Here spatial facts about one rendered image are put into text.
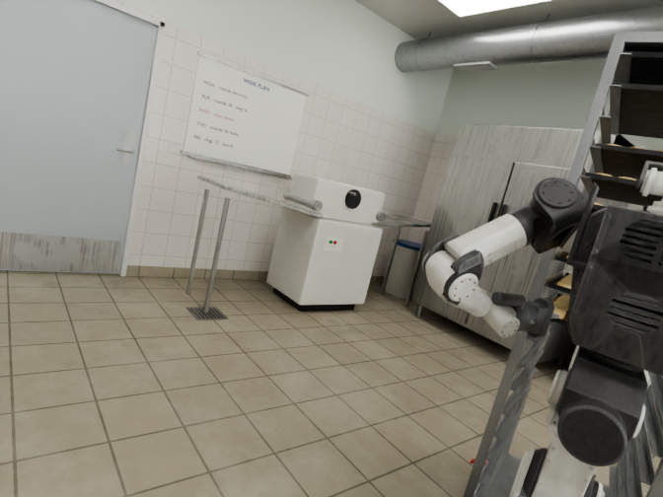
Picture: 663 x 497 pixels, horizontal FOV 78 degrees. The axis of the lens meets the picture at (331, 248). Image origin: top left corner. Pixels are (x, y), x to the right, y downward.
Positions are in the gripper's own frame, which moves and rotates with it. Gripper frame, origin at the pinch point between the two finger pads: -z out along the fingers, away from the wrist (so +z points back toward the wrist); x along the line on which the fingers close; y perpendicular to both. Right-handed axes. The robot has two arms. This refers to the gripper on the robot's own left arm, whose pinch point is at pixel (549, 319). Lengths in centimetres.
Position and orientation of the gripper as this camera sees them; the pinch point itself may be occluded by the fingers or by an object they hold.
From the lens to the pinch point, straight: 142.4
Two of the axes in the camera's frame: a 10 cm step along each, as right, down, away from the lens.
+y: -4.0, -2.5, 8.8
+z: -8.9, -1.3, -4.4
